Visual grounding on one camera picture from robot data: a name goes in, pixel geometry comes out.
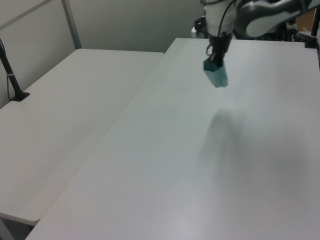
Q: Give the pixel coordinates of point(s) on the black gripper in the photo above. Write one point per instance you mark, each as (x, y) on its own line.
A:
(220, 43)

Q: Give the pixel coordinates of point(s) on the teal block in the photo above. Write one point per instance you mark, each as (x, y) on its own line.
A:
(220, 76)

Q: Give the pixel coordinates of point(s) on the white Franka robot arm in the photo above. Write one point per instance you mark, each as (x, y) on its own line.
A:
(257, 17)

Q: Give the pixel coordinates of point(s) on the dark equipment behind table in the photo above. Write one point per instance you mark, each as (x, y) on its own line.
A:
(282, 32)

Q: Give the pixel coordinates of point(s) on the brown cardboard box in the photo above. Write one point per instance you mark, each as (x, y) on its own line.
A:
(306, 22)

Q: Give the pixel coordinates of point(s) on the white side table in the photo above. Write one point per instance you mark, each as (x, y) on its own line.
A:
(62, 120)

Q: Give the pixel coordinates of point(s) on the black pole with white band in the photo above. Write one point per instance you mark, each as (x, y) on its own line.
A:
(11, 77)

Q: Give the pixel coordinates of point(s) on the black bracket behind arm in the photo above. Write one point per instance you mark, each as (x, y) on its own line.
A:
(200, 26)

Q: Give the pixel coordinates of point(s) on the black clamped camera pole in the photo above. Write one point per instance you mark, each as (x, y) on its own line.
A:
(312, 37)

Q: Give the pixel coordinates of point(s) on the grey metal partition post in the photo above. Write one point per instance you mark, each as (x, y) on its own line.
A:
(72, 25)

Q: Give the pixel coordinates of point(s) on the grey diagonal partition rail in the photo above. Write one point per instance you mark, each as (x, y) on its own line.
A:
(22, 13)

